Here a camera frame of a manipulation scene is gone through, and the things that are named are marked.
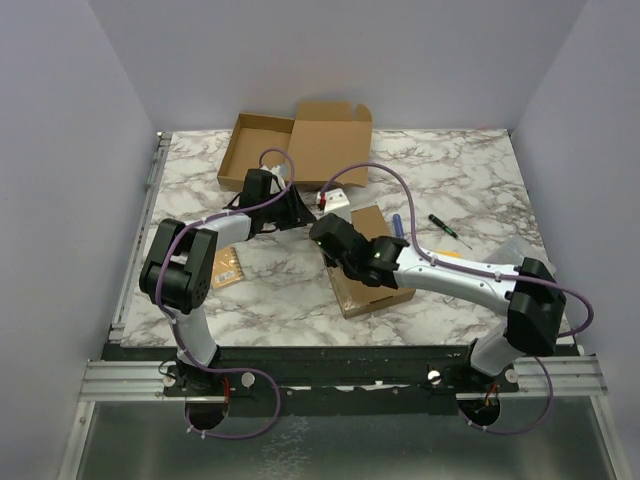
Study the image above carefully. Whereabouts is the clear plastic screw box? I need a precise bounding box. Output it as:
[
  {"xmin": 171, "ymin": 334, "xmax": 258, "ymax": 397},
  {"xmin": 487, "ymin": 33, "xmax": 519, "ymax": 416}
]
[{"xmin": 484, "ymin": 235, "xmax": 556, "ymax": 275}]

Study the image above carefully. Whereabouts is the brown cardboard express box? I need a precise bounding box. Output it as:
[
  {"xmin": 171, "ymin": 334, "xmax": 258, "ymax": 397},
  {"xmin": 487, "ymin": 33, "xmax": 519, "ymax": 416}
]
[{"xmin": 217, "ymin": 101, "xmax": 373, "ymax": 191}]

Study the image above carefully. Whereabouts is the green black screwdriver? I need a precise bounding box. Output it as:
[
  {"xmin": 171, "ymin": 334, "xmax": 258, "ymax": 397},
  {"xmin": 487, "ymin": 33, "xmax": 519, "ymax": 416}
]
[{"xmin": 428, "ymin": 214, "xmax": 472, "ymax": 250}]

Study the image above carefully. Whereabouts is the aluminium extrusion frame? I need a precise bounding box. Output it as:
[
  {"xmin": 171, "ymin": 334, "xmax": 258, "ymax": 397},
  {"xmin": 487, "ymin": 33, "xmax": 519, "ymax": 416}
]
[{"xmin": 64, "ymin": 130, "xmax": 626, "ymax": 480}]

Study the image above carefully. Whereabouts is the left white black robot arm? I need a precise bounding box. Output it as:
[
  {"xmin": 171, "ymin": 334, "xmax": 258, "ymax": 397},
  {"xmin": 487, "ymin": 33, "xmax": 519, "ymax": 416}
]
[{"xmin": 139, "ymin": 168, "xmax": 315, "ymax": 395}]

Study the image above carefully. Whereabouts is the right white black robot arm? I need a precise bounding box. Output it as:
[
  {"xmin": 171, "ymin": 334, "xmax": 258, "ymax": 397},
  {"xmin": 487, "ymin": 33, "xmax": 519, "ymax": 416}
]
[{"xmin": 310, "ymin": 214, "xmax": 566, "ymax": 391}]

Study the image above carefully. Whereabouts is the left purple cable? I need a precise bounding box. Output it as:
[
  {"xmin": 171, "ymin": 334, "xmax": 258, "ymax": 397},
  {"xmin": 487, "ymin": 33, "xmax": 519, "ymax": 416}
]
[{"xmin": 155, "ymin": 147, "xmax": 297, "ymax": 442}]

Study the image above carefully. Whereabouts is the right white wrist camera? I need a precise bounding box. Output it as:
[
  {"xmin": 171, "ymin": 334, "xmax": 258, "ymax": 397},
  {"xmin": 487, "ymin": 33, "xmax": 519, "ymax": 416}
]
[{"xmin": 316, "ymin": 188, "xmax": 351, "ymax": 215}]

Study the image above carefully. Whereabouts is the blue red screwdriver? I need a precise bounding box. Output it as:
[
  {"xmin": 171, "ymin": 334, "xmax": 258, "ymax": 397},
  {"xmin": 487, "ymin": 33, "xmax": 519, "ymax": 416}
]
[{"xmin": 392, "ymin": 214, "xmax": 408, "ymax": 240}]

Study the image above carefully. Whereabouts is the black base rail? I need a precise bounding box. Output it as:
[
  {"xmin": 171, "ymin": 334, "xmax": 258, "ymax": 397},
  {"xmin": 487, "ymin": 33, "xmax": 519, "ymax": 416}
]
[{"xmin": 99, "ymin": 339, "xmax": 521, "ymax": 417}]

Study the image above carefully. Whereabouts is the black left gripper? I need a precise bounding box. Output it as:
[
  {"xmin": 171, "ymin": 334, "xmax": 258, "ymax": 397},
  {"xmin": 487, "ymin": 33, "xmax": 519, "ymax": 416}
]
[{"xmin": 260, "ymin": 185, "xmax": 315, "ymax": 231}]

